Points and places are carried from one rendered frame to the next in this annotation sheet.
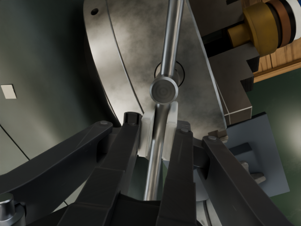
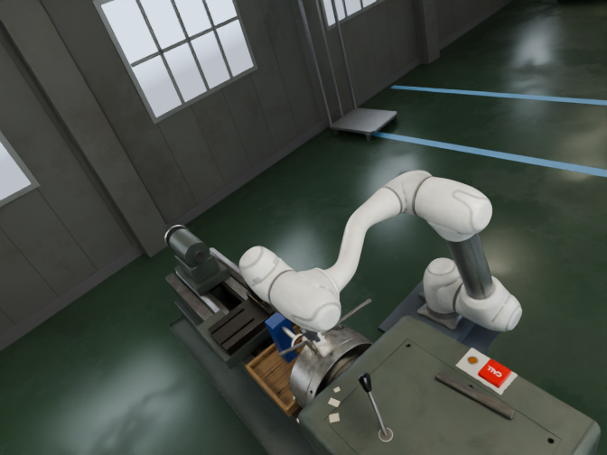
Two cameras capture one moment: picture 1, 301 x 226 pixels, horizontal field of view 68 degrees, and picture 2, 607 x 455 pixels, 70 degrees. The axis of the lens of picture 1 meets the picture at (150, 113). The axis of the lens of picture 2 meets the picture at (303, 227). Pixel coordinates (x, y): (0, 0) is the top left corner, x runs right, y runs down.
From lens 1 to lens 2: 126 cm
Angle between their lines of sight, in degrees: 59
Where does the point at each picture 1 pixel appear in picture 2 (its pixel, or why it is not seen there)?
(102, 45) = (317, 377)
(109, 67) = (322, 370)
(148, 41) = (309, 363)
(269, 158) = (411, 301)
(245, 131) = not seen: hidden behind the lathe
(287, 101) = not seen: hidden behind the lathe
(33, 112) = (342, 380)
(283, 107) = not seen: hidden behind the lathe
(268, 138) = (396, 313)
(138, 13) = (304, 373)
